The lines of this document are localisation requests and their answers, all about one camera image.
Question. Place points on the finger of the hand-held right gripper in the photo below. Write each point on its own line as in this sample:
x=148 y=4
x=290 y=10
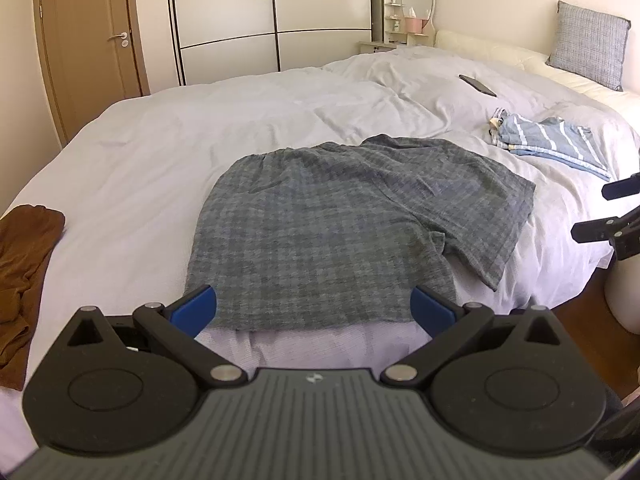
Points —
x=597 y=230
x=622 y=187

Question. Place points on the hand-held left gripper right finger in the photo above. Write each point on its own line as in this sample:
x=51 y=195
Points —
x=433 y=310

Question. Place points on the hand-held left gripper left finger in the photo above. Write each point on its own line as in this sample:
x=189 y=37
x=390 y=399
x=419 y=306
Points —
x=192 y=308

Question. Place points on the grey plaid shorts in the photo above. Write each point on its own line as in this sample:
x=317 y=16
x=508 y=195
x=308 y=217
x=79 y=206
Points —
x=320 y=230

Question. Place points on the white round stool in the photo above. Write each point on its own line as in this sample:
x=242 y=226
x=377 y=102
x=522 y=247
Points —
x=625 y=300

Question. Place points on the blue striped folded shirt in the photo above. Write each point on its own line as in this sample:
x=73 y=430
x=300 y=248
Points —
x=550 y=139

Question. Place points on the grey woven pillow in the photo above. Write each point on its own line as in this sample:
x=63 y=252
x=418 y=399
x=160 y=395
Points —
x=590 y=45

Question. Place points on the bed with white duvet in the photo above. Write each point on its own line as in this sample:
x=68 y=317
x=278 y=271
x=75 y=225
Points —
x=150 y=150

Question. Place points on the brown cloth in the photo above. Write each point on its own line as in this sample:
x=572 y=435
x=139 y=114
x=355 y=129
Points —
x=25 y=280

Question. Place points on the black phone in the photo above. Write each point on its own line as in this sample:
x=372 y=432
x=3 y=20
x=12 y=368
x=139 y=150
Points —
x=477 y=85

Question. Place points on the pink tissue box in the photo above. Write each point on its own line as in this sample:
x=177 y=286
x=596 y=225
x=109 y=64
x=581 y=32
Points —
x=416 y=23

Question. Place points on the white vanity shelf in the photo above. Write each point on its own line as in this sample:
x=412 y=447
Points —
x=395 y=25

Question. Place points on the wooden door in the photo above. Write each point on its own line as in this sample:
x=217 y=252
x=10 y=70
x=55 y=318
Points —
x=90 y=25

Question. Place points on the white sliding wardrobe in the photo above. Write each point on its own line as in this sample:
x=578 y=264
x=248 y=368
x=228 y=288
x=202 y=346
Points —
x=270 y=15

